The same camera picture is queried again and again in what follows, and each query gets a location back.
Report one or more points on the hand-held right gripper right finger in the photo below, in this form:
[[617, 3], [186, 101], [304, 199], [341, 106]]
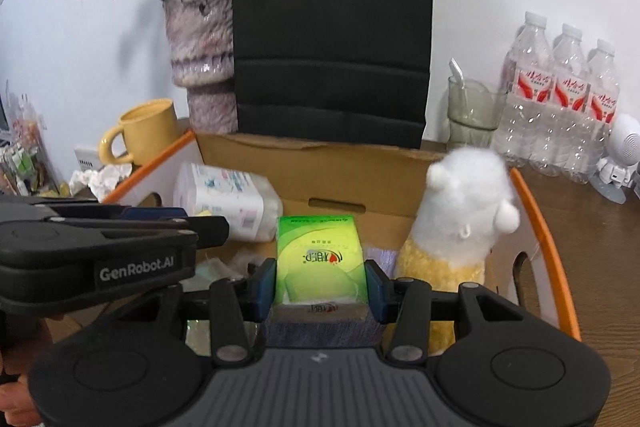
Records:
[[377, 292]]

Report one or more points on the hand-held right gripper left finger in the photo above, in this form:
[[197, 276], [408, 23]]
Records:
[[262, 292]]

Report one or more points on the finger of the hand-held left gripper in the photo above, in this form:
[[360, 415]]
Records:
[[210, 227], [155, 213]]

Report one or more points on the clear plastic swab container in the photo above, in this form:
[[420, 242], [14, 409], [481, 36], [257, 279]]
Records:
[[225, 197]]

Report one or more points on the green tissue pack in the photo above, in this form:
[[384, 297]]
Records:
[[320, 257]]

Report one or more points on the red cardboard box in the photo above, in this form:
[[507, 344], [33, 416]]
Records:
[[340, 172]]

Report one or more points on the white yellow alpaca plush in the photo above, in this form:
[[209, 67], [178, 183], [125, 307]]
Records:
[[465, 197]]

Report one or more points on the person's left hand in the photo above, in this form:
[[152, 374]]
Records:
[[15, 402]]

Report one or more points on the crumpled white tissue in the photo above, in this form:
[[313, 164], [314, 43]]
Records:
[[100, 181]]

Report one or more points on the yellow mug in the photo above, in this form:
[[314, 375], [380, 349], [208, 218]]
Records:
[[150, 132]]

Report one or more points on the clear bag of snacks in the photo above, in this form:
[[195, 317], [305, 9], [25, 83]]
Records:
[[25, 147]]

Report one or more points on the mottled purple vase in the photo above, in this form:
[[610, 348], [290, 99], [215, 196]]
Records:
[[200, 37]]

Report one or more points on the clear glass cup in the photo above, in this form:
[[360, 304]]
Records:
[[470, 117]]

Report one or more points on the black paper bag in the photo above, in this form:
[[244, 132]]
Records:
[[330, 32]]

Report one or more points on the clear water bottle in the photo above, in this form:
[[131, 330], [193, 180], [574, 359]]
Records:
[[525, 97], [597, 127], [562, 117]]

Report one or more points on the white robot toy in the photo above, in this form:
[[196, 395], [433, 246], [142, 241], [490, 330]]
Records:
[[622, 142]]

